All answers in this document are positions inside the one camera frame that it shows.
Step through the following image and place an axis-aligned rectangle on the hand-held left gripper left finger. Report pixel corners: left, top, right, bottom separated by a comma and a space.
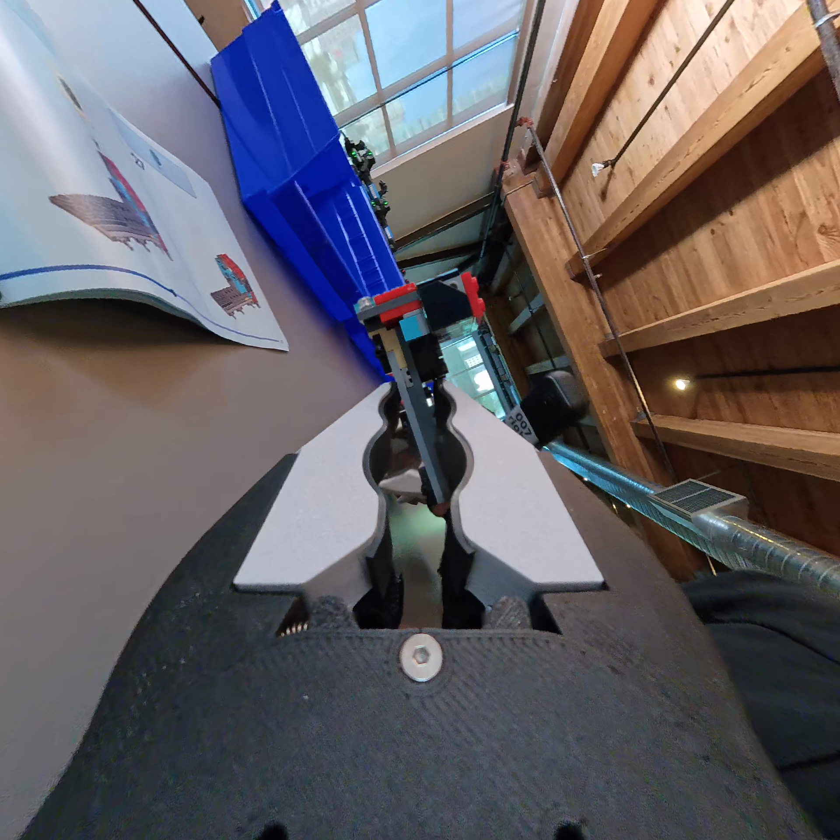
233, 382, 404, 611

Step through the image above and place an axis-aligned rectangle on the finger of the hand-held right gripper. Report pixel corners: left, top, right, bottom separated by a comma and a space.
379, 469, 426, 505

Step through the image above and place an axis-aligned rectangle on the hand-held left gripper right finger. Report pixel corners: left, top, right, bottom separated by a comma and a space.
436, 381, 606, 622

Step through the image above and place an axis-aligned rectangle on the long black toy brick assembly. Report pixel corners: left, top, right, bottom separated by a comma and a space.
356, 283, 455, 506

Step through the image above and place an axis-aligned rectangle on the red black toy brick build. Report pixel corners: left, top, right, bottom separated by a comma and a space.
416, 271, 488, 329

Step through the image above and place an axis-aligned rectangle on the blue plastic bin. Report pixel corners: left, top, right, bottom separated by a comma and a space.
210, 0, 401, 322
338, 308, 395, 383

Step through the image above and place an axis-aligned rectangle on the instruction booklet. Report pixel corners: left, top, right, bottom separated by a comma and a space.
0, 0, 290, 352

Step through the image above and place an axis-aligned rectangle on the grey desk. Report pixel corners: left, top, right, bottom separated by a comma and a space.
0, 0, 395, 840

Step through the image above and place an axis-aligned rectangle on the ceiling vent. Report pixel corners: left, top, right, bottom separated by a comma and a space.
650, 479, 749, 522

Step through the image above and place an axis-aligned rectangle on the person's black jacket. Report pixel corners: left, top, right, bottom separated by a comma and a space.
682, 570, 840, 834

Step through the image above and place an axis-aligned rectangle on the large window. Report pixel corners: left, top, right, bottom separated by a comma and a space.
246, 0, 532, 158

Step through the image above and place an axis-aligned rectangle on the silver air duct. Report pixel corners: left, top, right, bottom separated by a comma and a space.
545, 441, 840, 595

